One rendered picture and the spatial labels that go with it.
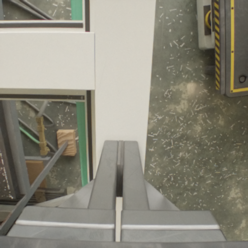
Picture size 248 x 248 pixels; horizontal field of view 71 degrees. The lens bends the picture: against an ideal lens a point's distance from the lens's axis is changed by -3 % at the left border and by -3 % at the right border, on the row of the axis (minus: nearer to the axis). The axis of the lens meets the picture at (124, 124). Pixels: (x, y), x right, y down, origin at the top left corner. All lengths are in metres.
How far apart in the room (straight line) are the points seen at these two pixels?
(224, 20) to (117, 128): 0.77
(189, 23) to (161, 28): 0.16
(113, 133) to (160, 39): 0.98
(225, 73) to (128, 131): 0.74
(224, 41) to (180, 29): 0.35
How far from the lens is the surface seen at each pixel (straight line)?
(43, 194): 1.05
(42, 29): 0.22
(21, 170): 0.70
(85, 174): 0.26
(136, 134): 0.15
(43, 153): 1.00
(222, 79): 0.86
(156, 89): 1.10
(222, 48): 0.86
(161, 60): 1.10
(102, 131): 0.15
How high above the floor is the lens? 1.08
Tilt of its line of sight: 72 degrees down
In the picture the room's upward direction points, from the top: 180 degrees clockwise
